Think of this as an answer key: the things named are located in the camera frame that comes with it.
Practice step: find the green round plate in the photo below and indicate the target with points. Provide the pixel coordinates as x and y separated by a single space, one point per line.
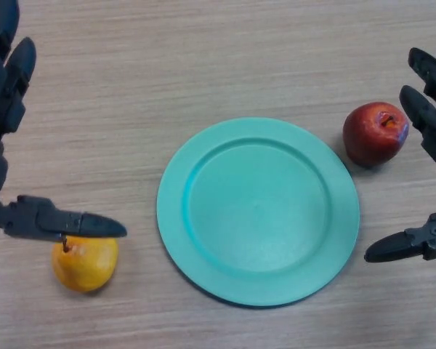
258 218

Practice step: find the yellow pear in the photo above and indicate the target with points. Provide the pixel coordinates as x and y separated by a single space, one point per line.
85 267

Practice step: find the red apple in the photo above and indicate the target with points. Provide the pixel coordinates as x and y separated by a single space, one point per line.
370 141

